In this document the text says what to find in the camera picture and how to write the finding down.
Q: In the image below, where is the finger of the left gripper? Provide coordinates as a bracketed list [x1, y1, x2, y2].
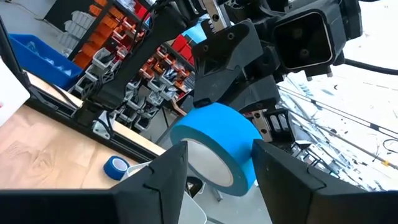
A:
[231, 73, 281, 114]
[192, 20, 264, 108]

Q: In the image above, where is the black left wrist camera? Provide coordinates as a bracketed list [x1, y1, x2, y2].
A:
[272, 0, 363, 82]

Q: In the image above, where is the dark blue tape roll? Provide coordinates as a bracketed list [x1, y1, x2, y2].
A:
[103, 155, 131, 182]

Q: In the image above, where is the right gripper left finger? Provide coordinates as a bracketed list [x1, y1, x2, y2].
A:
[110, 140, 189, 224]

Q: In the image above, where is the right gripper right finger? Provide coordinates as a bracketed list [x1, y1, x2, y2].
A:
[251, 139, 369, 224]

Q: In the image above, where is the parts shelf with bins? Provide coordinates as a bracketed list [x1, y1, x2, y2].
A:
[43, 0, 206, 134]

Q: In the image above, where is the light blue tape roll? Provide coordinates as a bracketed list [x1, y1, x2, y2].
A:
[170, 102, 264, 197]

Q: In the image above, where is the blue storage bin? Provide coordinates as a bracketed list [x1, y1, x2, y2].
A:
[8, 33, 84, 91]

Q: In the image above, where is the black table frame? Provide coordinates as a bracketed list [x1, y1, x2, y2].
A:
[0, 15, 167, 163]

